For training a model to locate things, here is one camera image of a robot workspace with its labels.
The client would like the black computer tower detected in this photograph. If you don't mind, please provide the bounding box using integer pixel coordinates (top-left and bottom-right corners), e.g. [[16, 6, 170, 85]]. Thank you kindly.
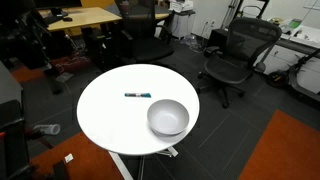
[[207, 27, 232, 52]]

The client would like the black padded office chair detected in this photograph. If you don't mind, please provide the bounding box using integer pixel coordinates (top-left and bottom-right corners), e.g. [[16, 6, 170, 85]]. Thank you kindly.
[[114, 0, 175, 65]]

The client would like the white printer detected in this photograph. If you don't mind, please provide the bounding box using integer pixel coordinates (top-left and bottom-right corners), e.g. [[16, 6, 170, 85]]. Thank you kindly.
[[168, 0, 195, 14]]

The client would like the small white paper slip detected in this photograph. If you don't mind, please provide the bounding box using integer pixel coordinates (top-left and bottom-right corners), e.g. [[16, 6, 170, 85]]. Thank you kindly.
[[63, 153, 75, 164]]

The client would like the tangle of floor cables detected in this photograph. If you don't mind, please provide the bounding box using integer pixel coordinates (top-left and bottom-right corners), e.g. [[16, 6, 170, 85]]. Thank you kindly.
[[180, 32, 205, 53]]

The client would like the black monitor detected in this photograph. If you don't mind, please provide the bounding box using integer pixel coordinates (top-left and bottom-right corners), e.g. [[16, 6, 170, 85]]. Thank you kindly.
[[33, 0, 83, 18]]

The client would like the white table base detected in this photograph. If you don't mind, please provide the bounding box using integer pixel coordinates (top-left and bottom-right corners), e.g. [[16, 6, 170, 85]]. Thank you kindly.
[[107, 145, 180, 180]]

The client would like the black mesh office chair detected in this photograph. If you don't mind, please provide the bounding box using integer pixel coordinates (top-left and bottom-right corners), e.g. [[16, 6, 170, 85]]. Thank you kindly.
[[196, 16, 283, 109]]

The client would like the black electric scooter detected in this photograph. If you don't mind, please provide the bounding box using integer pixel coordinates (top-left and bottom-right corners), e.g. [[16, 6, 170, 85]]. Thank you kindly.
[[265, 49, 320, 103]]

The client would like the white drawer cabinet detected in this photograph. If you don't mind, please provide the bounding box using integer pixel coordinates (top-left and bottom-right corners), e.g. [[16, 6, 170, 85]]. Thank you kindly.
[[171, 10, 197, 40]]

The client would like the teal and black marker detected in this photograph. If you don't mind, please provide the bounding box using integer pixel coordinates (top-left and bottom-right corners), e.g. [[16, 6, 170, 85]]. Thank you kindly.
[[124, 92, 152, 99]]

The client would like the dark grey cabinet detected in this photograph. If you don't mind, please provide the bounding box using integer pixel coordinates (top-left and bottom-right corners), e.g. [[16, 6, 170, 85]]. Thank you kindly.
[[0, 61, 36, 180]]

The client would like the green and white box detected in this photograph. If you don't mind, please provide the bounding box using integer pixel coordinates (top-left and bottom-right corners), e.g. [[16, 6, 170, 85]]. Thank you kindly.
[[287, 17, 303, 30]]

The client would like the white counter with cabinets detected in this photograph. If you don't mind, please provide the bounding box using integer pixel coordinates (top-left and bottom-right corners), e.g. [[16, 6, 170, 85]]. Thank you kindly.
[[255, 18, 320, 95]]

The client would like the light wooden desk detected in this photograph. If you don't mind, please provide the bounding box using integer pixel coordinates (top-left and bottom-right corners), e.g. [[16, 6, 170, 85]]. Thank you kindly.
[[37, 6, 123, 33]]

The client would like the clear plastic cup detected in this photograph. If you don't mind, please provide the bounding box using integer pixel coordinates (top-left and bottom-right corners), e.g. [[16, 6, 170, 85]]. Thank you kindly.
[[32, 123, 62, 136]]

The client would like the grey bowl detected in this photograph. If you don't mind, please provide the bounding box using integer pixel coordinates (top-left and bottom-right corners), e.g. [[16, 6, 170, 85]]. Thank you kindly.
[[146, 98, 191, 137]]

